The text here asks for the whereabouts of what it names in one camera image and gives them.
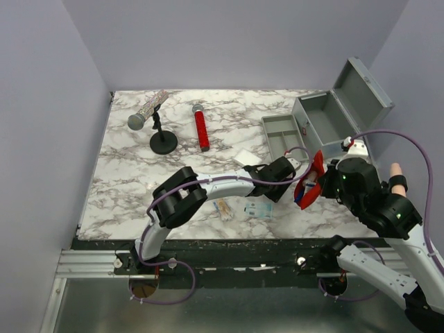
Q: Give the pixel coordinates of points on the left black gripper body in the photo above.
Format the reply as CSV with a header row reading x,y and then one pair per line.
x,y
276,191

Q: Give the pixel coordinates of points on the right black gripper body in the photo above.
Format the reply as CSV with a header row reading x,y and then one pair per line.
x,y
331,186

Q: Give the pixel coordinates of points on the red first aid pouch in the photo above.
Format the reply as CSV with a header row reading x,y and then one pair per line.
x,y
308,189

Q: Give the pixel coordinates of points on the white gauze pack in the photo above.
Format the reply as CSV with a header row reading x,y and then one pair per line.
x,y
244,158

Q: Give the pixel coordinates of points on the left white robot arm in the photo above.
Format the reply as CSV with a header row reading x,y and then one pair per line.
x,y
177,199

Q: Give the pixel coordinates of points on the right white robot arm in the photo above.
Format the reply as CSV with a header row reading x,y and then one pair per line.
x,y
384,208

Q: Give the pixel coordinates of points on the grey plastic tray insert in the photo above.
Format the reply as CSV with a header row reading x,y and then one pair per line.
x,y
282,133

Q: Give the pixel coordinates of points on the blue white bandage packets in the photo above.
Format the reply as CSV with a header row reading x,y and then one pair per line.
x,y
259,210

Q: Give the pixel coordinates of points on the grey metal case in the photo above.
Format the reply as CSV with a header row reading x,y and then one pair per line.
x,y
355,104

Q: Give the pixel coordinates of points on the cotton swab pack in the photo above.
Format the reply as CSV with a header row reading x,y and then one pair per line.
x,y
223,209

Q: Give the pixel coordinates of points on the red glitter microphone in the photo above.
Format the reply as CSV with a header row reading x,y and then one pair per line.
x,y
201,127

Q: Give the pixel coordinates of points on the silver glitter microphone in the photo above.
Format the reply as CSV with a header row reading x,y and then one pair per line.
x,y
136,121

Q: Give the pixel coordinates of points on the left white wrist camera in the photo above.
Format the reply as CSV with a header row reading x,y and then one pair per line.
x,y
294,163

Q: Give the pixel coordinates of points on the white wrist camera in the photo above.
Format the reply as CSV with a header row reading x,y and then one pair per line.
x,y
354,148
294,163

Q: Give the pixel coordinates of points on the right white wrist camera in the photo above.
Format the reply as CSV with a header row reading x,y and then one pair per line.
x,y
354,148

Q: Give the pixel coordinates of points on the black mounting rail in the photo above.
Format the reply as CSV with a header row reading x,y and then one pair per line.
x,y
214,263

